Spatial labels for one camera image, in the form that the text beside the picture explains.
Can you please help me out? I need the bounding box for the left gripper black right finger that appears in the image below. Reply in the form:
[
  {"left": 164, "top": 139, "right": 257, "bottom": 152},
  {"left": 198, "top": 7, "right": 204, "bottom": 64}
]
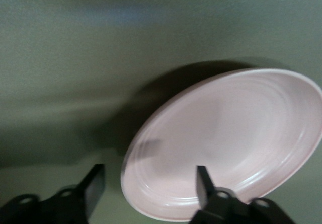
[{"left": 190, "top": 165, "right": 292, "bottom": 224}]

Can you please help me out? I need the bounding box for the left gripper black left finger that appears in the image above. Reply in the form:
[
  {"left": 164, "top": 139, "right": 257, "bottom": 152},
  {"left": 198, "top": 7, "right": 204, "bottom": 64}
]
[{"left": 0, "top": 163, "right": 105, "bottom": 224}]

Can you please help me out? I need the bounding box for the large fabric tablecloth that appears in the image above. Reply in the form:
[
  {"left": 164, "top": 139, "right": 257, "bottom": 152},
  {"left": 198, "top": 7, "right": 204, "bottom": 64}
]
[{"left": 0, "top": 0, "right": 322, "bottom": 224}]

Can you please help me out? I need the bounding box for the pink plate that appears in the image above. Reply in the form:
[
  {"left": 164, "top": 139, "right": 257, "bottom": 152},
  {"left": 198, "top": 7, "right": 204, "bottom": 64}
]
[{"left": 120, "top": 67, "right": 322, "bottom": 222}]

